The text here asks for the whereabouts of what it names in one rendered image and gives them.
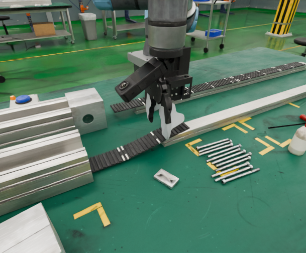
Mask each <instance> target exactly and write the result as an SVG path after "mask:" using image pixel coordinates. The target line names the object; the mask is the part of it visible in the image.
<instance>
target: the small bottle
mask: <svg viewBox="0 0 306 253"><path fill-rule="evenodd" d="M288 151H289V152H290V153H292V154H294V155H297V156H301V155H303V154H304V153H305V151H306V124H305V125H304V126H302V127H300V128H298V129H297V131H296V133H295V134H294V136H293V138H292V140H291V142H290V144H289V146H288Z"/></svg>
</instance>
